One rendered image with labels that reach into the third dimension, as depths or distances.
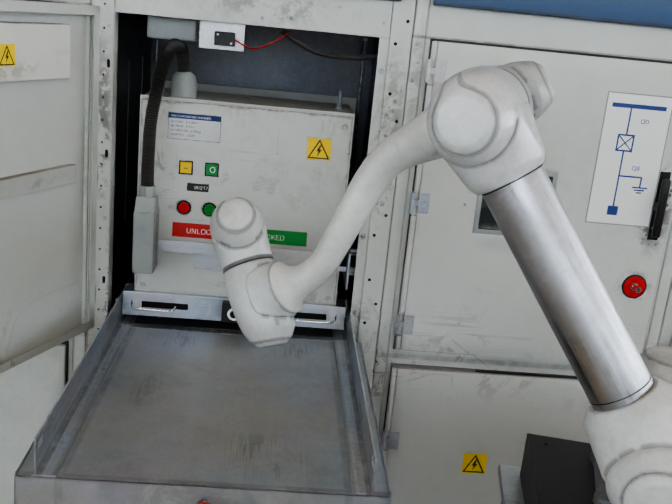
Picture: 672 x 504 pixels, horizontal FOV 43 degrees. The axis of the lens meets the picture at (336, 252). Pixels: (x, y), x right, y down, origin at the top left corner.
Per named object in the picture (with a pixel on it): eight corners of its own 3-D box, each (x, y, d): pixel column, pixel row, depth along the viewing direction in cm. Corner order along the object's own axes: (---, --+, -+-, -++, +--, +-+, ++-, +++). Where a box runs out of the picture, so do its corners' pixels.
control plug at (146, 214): (152, 275, 194) (155, 200, 189) (131, 273, 194) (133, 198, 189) (158, 265, 202) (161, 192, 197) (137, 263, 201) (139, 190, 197)
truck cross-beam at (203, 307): (343, 330, 211) (346, 307, 209) (122, 314, 207) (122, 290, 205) (342, 322, 216) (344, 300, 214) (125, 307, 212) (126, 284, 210)
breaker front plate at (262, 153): (334, 311, 210) (353, 117, 197) (134, 297, 206) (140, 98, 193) (333, 310, 211) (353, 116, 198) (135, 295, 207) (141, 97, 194)
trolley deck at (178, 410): (388, 526, 145) (392, 495, 143) (14, 505, 140) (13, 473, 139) (358, 364, 210) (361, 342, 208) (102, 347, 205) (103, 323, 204)
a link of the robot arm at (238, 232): (204, 220, 174) (222, 280, 171) (200, 197, 158) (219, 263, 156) (255, 205, 175) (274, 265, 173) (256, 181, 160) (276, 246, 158)
